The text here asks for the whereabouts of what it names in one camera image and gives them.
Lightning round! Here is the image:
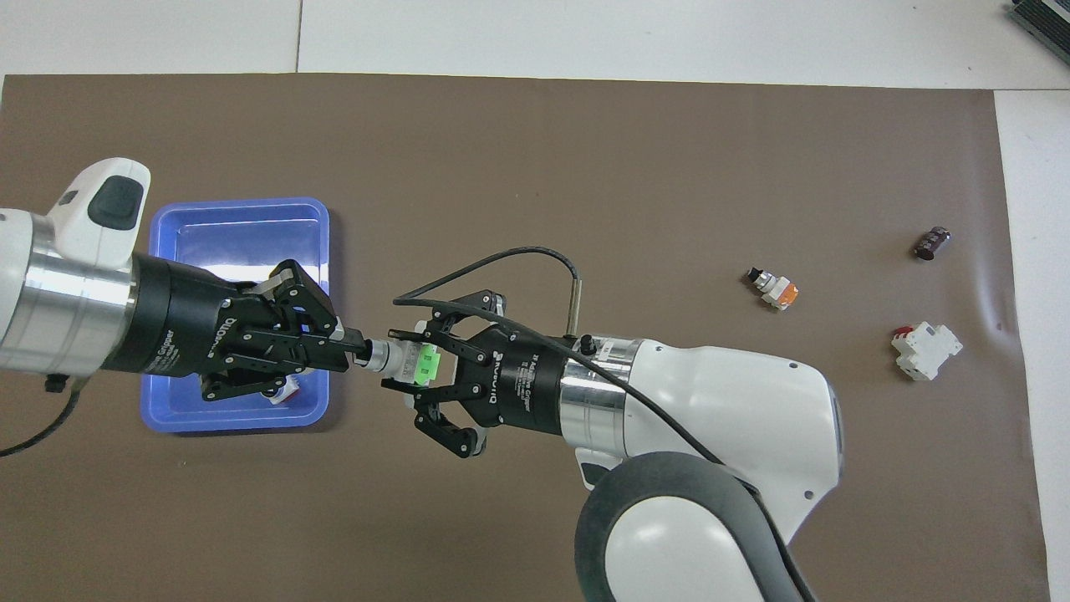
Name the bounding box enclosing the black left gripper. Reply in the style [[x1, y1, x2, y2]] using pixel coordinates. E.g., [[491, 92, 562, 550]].
[[100, 253, 369, 402]]

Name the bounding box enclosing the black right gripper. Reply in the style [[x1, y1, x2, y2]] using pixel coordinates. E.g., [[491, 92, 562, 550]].
[[381, 288, 578, 461]]

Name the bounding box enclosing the selector switch green base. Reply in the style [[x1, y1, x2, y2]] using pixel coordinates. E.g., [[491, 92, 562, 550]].
[[351, 330, 444, 390]]

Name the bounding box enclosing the blue plastic tray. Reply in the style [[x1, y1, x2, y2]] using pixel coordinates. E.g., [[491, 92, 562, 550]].
[[140, 197, 331, 434]]

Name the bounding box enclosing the brown table mat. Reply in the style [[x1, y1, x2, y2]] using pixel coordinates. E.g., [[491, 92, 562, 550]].
[[0, 74, 1052, 602]]

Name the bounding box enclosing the white circuit breaker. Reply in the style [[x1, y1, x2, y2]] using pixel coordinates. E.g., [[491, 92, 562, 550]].
[[891, 322, 964, 382]]

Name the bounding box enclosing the grey finned metal device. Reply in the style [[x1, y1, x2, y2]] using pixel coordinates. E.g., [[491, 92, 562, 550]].
[[1007, 0, 1070, 64]]

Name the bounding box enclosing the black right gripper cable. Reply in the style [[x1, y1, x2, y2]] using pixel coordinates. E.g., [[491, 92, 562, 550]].
[[393, 246, 816, 602]]

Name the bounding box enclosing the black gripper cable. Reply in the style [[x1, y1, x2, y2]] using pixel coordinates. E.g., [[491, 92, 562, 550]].
[[0, 375, 82, 457], [393, 246, 816, 602]]

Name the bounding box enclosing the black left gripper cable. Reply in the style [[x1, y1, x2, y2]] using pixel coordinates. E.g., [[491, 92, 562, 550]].
[[0, 375, 82, 457]]

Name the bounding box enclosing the selector switch orange base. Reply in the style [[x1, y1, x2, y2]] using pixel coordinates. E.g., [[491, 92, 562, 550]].
[[745, 267, 800, 312]]

